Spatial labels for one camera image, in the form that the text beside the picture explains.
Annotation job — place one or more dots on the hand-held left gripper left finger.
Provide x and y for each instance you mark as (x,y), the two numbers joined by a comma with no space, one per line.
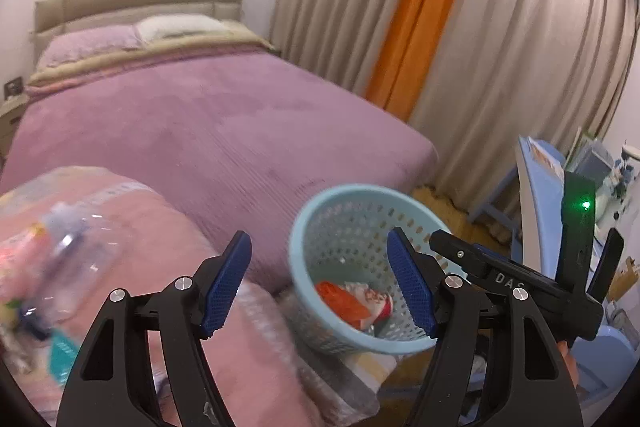
(227,277)

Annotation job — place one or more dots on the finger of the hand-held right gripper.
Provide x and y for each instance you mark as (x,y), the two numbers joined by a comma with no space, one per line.
(462,254)

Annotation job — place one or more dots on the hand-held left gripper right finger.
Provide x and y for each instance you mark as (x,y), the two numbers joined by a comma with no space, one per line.
(407,277)

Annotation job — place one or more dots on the white printed wrapper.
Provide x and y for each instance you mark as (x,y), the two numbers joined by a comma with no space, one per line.
(375,302)

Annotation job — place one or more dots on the orange wrapper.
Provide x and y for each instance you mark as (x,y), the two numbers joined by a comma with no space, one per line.
(340,302)

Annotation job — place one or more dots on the light blue plastic basket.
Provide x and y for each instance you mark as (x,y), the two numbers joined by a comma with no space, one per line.
(345,227)

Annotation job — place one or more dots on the clear plastic bottle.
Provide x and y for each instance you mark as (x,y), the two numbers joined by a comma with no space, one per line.
(82,257)

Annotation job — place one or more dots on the teal packet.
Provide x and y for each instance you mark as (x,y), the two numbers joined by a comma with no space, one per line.
(64,352)

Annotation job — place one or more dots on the colourful wrapper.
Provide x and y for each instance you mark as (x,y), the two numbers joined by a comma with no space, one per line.
(20,252)

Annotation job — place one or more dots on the person's right hand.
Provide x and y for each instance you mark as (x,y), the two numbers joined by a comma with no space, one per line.
(569,359)

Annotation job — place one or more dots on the blue wooden stool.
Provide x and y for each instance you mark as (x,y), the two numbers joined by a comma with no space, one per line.
(492,202)

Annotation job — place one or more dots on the blue plastic tub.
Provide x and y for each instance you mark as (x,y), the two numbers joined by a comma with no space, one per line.
(607,357)

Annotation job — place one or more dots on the pink elephant blanket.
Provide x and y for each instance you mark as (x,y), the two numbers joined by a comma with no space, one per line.
(150,227)

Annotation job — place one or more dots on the blue and white chair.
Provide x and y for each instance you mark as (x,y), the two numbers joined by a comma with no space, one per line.
(542,197)

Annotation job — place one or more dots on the clear plastic bag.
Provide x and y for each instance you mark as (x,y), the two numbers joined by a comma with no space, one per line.
(325,377)

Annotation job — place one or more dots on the purple bedspread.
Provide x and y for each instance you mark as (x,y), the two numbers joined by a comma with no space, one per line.
(225,127)

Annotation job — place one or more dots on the orange curtain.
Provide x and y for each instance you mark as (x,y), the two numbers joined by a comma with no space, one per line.
(425,17)

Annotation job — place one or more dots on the white pillow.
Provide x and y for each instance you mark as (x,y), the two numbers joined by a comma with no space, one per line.
(175,26)

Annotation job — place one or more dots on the beige quilt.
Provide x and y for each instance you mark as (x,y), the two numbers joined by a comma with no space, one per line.
(75,69)

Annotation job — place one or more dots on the beige nightstand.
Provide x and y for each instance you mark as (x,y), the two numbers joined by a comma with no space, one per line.
(11,122)

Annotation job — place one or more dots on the purple pillow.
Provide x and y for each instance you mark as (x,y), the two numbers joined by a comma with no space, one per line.
(85,44)

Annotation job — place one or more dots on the small picture frame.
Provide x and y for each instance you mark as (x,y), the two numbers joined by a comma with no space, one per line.
(13,88)

